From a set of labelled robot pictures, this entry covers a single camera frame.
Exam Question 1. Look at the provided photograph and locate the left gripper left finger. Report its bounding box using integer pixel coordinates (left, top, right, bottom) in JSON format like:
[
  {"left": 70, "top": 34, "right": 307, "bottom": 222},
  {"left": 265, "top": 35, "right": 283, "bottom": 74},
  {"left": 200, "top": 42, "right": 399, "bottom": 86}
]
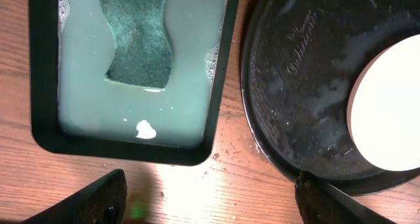
[{"left": 23, "top": 169, "right": 127, "bottom": 224}]

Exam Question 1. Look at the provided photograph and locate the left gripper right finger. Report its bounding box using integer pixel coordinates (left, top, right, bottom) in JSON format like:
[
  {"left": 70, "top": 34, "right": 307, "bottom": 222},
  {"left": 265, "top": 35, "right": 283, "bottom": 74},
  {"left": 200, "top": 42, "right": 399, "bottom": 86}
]
[{"left": 295, "top": 171, "right": 392, "bottom": 224}]

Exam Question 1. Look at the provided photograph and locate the white plate with stain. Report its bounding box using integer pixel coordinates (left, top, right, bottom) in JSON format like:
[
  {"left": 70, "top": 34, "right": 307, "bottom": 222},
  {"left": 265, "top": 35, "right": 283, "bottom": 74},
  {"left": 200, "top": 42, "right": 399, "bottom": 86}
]
[{"left": 346, "top": 35, "right": 419, "bottom": 171}]

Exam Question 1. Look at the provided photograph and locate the green yellow sponge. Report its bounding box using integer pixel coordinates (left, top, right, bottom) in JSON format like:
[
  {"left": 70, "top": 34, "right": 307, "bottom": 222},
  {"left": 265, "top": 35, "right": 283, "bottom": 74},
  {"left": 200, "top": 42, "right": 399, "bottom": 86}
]
[{"left": 99, "top": 0, "right": 173, "bottom": 89}]

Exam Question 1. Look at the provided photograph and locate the rectangular black water tray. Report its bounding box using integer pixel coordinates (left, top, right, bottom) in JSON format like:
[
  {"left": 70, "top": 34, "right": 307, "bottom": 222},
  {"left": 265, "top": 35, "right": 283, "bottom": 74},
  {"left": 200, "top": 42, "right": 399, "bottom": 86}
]
[{"left": 28, "top": 0, "right": 239, "bottom": 166}]

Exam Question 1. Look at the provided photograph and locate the round black tray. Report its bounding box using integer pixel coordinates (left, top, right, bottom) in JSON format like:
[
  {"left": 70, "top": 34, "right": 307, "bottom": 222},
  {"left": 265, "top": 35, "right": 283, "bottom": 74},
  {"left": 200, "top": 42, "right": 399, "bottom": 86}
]
[{"left": 241, "top": 0, "right": 419, "bottom": 196}]

